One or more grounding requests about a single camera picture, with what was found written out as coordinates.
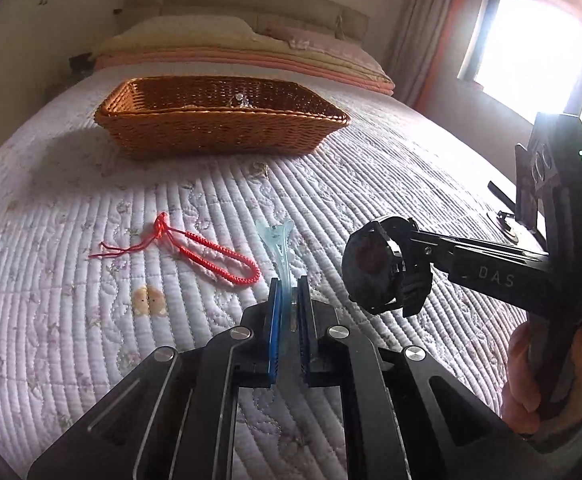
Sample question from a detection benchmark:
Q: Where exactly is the cream floral pillow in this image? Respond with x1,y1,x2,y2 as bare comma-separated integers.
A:
103,15,272,56

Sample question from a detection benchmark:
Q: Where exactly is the folded yellow blanket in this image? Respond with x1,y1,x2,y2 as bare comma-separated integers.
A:
98,35,392,86

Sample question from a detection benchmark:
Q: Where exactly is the brown wicker basket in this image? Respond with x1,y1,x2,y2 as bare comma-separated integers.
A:
94,76,350,161

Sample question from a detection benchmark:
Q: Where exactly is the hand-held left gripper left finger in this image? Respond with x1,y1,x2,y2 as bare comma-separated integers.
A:
27,277,284,480

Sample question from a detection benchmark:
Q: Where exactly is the person's right hand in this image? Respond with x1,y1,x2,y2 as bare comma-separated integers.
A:
501,322,582,436

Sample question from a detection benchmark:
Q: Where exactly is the light blue hair clip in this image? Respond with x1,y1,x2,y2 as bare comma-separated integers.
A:
256,218,302,333

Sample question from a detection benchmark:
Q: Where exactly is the folded pink blanket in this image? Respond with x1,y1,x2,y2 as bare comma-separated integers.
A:
93,52,394,96

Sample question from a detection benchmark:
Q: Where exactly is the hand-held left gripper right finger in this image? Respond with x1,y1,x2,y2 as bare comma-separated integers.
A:
296,275,562,480

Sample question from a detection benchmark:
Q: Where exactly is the window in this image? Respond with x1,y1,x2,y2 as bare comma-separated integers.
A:
458,0,582,126

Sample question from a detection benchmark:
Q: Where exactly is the grey curtain with orange edge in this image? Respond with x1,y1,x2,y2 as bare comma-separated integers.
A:
386,0,472,111

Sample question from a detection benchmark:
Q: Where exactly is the red cord bracelet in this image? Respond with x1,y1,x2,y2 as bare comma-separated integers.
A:
89,213,262,286

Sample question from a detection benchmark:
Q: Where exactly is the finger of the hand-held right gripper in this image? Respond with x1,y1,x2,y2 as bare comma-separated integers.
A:
428,255,553,311
406,219,548,267

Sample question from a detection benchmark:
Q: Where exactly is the grey nightstand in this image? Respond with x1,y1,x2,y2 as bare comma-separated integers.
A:
46,67,94,101

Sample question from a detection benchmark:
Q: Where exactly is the black wristwatch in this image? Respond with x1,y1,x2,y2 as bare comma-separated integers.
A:
345,215,434,317

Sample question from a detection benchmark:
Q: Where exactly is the pink pillow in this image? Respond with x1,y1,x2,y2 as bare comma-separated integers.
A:
266,24,367,61

